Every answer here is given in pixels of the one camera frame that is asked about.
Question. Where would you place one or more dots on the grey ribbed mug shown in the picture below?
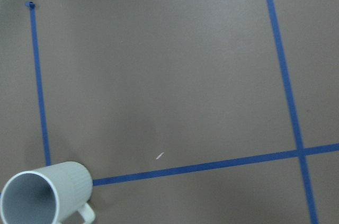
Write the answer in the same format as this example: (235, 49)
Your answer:
(48, 195)

